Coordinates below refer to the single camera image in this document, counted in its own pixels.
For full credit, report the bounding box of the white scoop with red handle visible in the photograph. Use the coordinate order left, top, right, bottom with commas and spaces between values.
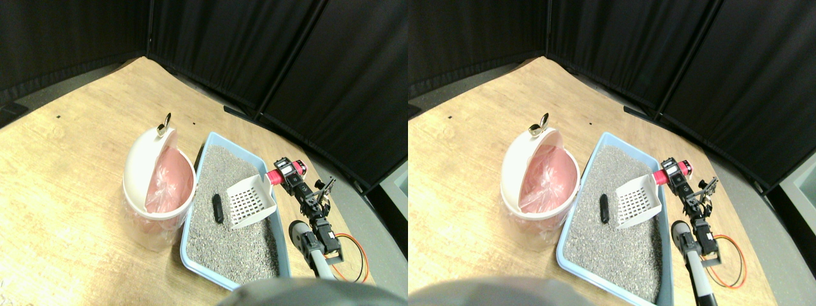
614, 159, 692, 230
226, 159, 308, 230

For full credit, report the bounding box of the blue litter tray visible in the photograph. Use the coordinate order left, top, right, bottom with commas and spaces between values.
556, 132, 675, 305
180, 132, 293, 291

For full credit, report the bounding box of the black curtain stand pole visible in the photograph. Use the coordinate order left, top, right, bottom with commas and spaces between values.
255, 0, 330, 119
147, 0, 156, 58
544, 0, 553, 58
655, 0, 730, 119

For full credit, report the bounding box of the white bin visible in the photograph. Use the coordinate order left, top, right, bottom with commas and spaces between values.
499, 113, 582, 251
122, 113, 196, 251

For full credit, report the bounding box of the black bracket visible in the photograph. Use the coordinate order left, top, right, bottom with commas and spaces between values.
698, 177, 720, 208
311, 177, 337, 208

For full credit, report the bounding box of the orange wire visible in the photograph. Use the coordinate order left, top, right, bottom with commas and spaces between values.
708, 235, 748, 289
331, 233, 370, 283

